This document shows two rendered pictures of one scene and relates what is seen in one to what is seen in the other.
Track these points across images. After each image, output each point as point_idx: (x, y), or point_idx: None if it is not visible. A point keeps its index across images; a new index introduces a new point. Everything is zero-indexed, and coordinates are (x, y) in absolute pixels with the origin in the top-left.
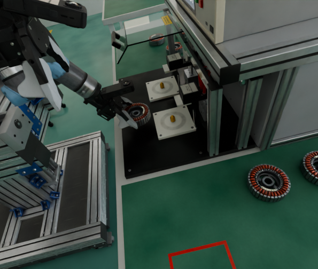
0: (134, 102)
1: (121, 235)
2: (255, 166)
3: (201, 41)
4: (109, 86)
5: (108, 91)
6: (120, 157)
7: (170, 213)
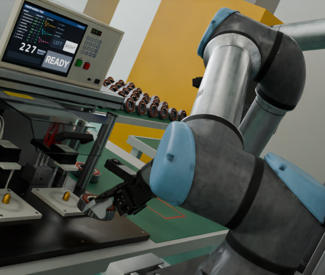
0: (51, 233)
1: (182, 239)
2: (81, 170)
3: (99, 91)
4: (128, 172)
5: (135, 173)
6: (133, 247)
7: (145, 216)
